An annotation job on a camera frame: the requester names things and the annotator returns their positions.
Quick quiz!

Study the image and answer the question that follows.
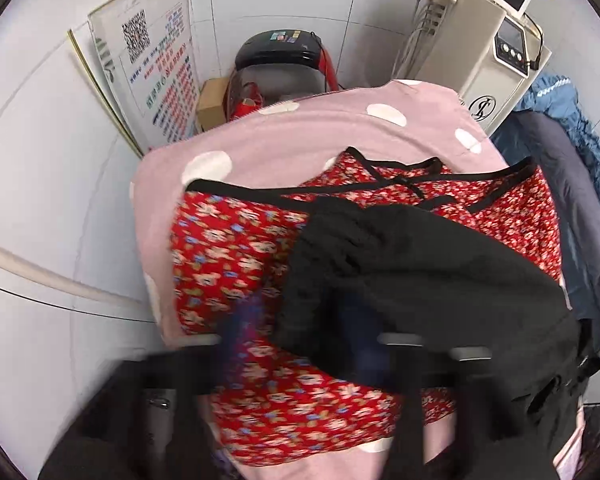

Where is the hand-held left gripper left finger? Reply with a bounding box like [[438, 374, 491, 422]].
[[37, 300, 266, 480]]

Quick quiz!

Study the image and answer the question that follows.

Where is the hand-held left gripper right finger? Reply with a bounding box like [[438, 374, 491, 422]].
[[337, 295, 496, 480]]

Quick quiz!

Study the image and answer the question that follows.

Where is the black T-shirt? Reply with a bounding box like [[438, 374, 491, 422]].
[[272, 197, 600, 461]]

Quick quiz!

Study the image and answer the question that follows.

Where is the red floral dress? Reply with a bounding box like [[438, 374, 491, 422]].
[[169, 147, 566, 468]]

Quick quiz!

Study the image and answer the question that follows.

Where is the pink polka dot blanket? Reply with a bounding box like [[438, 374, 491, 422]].
[[129, 79, 576, 480]]

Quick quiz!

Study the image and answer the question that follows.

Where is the brown cardboard box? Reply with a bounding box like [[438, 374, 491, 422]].
[[196, 77, 231, 133]]

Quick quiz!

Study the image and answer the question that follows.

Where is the black red domed appliance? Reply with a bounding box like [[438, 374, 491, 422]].
[[225, 30, 341, 123]]

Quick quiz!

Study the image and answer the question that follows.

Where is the white beauty machine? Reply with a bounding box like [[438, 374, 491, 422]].
[[405, 0, 553, 136]]

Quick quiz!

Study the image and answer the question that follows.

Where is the blue jacket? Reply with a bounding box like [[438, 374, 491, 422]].
[[517, 72, 600, 206]]

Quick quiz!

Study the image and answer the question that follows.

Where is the white wall pipe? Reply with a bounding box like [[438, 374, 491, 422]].
[[0, 237, 141, 311]]

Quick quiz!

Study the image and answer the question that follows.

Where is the wall poster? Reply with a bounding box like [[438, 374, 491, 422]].
[[67, 0, 201, 158]]

